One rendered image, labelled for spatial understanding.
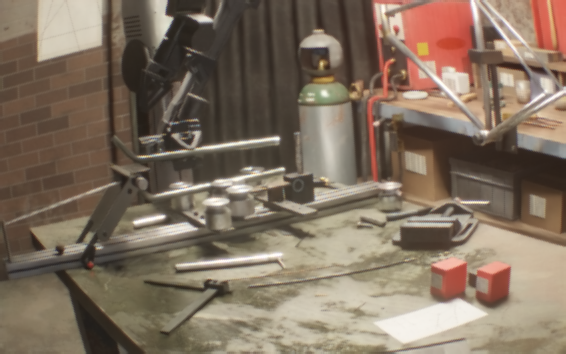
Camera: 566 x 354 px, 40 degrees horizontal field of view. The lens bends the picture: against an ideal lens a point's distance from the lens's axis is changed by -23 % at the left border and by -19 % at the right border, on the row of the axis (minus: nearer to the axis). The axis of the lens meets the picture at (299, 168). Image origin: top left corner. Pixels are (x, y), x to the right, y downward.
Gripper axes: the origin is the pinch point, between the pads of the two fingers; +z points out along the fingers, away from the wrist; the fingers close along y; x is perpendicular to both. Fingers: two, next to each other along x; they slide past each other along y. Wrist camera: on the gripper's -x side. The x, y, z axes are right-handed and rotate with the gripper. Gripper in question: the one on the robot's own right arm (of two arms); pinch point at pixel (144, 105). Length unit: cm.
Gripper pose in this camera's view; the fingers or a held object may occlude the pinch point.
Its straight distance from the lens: 185.1
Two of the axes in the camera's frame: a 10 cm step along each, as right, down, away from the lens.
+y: -2.5, -1.9, 9.5
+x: -8.7, -3.8, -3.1
